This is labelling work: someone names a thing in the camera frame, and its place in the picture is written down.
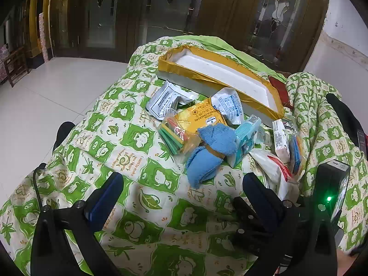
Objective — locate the wooden glass door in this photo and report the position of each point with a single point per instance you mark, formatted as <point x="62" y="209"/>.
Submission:
<point x="109" y="14"/>
<point x="258" y="20"/>

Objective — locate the white tissue pack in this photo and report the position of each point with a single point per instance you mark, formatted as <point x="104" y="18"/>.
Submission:
<point x="279" y="138"/>

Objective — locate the green white printed blanket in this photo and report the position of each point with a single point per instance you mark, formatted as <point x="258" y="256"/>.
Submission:
<point x="143" y="207"/>

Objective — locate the yellow taped foam box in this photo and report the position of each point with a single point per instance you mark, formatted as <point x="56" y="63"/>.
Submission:
<point x="215" y="69"/>

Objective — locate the teal tissue pack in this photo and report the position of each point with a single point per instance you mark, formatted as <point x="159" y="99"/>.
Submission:
<point x="244" y="141"/>

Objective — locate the wooden chair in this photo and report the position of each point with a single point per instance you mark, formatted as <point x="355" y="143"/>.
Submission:
<point x="15" y="63"/>

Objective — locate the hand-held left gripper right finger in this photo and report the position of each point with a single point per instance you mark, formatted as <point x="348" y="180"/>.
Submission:
<point x="258" y="195"/>

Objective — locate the golden door frame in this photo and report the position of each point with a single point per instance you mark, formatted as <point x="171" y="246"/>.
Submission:
<point x="36" y="20"/>

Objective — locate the bag of coloured sticks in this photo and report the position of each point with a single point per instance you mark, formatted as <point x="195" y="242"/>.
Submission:
<point x="172" y="138"/>

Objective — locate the yellow cracker packet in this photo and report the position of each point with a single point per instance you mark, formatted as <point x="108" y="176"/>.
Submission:
<point x="198" y="115"/>

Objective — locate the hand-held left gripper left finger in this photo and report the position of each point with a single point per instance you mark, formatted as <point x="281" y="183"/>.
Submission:
<point x="105" y="198"/>

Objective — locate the patterned cardboard box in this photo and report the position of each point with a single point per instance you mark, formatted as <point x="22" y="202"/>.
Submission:
<point x="44" y="37"/>

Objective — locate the black object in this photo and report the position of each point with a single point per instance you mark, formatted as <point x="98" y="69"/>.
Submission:
<point x="63" y="135"/>

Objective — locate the blue white desiccant packet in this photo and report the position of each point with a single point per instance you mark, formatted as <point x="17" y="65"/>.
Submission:
<point x="230" y="103"/>

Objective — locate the white printed sachet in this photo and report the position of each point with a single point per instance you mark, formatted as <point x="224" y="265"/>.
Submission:
<point x="164" y="100"/>

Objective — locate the white bag with red label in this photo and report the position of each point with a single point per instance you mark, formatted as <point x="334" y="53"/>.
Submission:
<point x="270" y="164"/>

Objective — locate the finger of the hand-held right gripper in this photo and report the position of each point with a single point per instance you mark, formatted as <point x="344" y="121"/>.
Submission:
<point x="244" y="225"/>

